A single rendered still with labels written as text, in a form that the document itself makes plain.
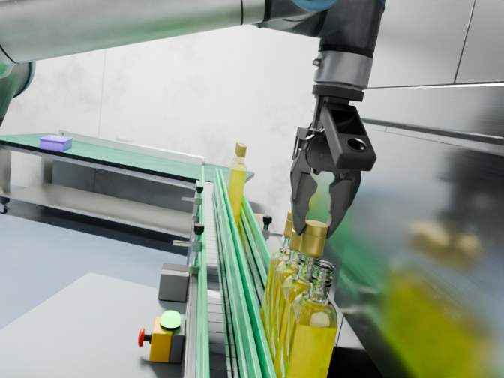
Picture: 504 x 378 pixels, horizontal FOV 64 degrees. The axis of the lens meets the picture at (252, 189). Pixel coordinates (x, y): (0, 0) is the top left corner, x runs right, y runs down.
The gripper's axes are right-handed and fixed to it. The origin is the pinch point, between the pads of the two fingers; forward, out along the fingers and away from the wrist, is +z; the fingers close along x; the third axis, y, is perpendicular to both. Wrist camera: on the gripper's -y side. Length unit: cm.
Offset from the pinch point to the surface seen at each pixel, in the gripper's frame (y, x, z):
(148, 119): 385, 66, 15
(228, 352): 12.4, 7.5, 28.9
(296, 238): 4.6, 1.1, 3.2
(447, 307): -14.9, -12.1, 3.1
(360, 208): 13.7, -12.3, -1.0
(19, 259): 235, 128, 116
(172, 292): 53, 19, 39
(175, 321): 27.3, 17.4, 32.3
